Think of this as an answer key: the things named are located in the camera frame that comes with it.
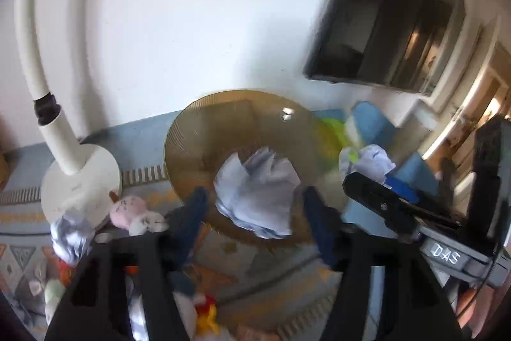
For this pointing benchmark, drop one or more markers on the black television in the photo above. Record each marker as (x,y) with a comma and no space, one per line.
(359,25)

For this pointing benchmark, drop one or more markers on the woven straw basket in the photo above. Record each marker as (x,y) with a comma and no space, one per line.
(199,141)

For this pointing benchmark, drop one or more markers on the white floor lamp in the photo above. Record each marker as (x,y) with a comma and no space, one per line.
(76,185)

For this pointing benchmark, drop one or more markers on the wooden door frame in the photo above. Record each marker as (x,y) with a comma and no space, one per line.
(479,93)

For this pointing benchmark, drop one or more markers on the pink white green plush toy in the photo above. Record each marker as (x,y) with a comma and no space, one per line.
(127,211)

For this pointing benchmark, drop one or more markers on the blue mat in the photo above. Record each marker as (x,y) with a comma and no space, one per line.
(415,169)

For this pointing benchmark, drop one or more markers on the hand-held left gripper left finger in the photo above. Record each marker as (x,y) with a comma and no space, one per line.
(195,213)

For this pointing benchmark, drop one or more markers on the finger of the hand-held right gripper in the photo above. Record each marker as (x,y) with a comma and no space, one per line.
(379,205)
(403,191)

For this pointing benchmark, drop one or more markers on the white soft toy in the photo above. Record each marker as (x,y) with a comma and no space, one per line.
(54,299)

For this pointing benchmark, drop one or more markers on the patterned rug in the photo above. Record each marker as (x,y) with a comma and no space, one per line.
(247,269)

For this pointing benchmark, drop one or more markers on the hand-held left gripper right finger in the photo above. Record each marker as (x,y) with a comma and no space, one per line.
(319,225)

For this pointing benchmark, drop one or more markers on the yellow red small toy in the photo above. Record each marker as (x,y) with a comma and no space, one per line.
(206,315)

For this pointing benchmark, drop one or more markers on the black flat board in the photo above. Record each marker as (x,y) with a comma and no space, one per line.
(447,181)

